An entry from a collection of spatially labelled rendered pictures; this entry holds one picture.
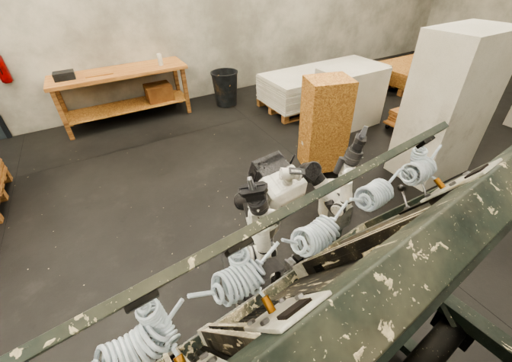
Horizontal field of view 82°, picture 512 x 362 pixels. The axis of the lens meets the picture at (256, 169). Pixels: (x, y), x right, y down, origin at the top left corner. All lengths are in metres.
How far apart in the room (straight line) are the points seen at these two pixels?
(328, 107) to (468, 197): 2.81
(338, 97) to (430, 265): 2.98
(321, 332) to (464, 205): 0.41
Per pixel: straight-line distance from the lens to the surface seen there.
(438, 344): 1.98
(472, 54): 3.50
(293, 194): 1.65
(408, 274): 0.57
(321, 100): 3.39
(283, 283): 1.75
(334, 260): 1.42
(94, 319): 0.50
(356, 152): 1.64
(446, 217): 0.68
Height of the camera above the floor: 2.34
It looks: 35 degrees down
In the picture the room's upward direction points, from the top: 2 degrees counter-clockwise
